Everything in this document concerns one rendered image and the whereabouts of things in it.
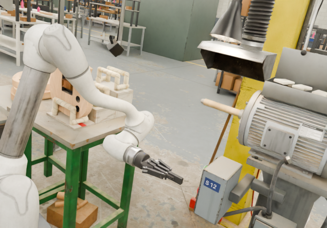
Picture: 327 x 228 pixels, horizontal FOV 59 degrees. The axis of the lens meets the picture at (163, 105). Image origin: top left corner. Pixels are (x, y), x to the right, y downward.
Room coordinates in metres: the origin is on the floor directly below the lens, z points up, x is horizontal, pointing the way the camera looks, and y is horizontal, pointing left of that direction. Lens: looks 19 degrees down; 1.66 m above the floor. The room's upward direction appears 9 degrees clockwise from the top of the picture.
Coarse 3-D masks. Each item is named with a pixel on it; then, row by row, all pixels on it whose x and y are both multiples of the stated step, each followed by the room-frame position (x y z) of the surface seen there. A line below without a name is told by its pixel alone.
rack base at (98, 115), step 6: (96, 108) 1.59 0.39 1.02; (102, 108) 1.60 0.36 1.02; (90, 114) 1.59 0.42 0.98; (96, 114) 1.56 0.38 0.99; (102, 114) 1.60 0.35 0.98; (108, 114) 1.64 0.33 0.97; (114, 114) 1.69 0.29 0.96; (96, 120) 1.57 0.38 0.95; (102, 120) 1.61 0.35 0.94; (108, 120) 1.65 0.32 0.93
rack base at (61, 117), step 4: (48, 112) 1.60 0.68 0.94; (60, 112) 1.63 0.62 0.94; (52, 116) 1.55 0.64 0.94; (56, 116) 1.56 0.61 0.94; (60, 116) 1.56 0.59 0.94; (64, 116) 1.57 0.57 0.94; (68, 116) 1.58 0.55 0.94; (60, 120) 1.51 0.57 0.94; (64, 120) 1.52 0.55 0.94; (68, 120) 1.53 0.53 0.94; (88, 120) 1.57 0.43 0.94; (64, 124) 1.49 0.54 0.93; (68, 124) 1.48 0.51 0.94; (76, 124) 1.50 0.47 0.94; (88, 124) 1.52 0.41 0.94; (92, 124) 1.54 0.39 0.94; (72, 128) 1.45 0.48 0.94; (76, 128) 1.45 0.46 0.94; (80, 128) 1.47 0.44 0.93
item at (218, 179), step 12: (204, 168) 0.95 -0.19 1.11; (216, 168) 0.95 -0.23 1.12; (228, 168) 0.96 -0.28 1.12; (240, 168) 0.99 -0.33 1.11; (204, 180) 0.92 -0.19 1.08; (216, 180) 0.90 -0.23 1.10; (228, 180) 0.89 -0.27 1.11; (204, 192) 0.92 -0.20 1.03; (216, 192) 0.89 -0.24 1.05; (228, 192) 0.92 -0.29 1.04; (204, 204) 0.91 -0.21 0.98; (216, 204) 0.89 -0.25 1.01; (228, 204) 0.96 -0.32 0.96; (204, 216) 0.90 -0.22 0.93; (216, 216) 0.88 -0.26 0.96; (264, 216) 0.97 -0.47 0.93
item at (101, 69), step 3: (99, 69) 1.83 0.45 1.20; (102, 69) 1.81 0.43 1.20; (105, 69) 1.81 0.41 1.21; (102, 72) 1.81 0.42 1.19; (105, 72) 1.79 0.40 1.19; (108, 72) 1.78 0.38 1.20; (111, 72) 1.77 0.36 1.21; (114, 72) 1.76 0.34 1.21; (111, 75) 1.76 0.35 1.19; (114, 75) 1.75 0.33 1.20; (117, 75) 1.74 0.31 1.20
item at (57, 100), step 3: (54, 99) 1.56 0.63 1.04; (57, 99) 1.56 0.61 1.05; (60, 99) 1.56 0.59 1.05; (57, 102) 1.54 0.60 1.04; (60, 102) 1.53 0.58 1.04; (63, 102) 1.52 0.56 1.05; (66, 102) 1.53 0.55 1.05; (60, 105) 1.54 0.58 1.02; (63, 105) 1.51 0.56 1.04; (66, 105) 1.50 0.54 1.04; (69, 105) 1.50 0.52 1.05; (72, 105) 1.50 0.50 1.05; (66, 108) 1.50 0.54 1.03; (69, 108) 1.48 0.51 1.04; (72, 108) 1.47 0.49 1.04; (75, 108) 1.48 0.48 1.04
